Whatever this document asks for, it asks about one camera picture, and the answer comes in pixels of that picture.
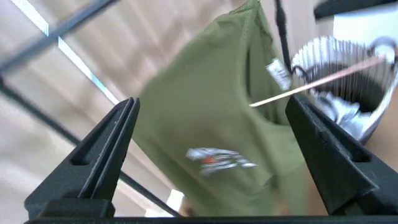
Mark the black clothes rack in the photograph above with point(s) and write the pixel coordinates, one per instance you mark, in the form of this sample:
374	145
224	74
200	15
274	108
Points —
280	25

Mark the green printed shirt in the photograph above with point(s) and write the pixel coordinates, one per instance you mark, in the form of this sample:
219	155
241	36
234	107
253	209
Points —
202	93

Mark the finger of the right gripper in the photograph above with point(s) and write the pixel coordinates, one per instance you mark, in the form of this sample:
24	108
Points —
342	6

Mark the beige curtain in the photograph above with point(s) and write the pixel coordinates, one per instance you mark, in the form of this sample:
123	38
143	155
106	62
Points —
140	31

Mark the pale grey shorts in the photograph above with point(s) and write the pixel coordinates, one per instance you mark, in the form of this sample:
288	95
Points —
348	115

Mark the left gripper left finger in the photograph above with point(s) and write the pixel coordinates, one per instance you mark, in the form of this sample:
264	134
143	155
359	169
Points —
102	174

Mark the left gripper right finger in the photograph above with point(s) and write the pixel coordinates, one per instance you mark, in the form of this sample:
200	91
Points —
348	186

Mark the white laundry basket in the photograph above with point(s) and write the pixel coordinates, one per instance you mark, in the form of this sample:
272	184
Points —
335	49

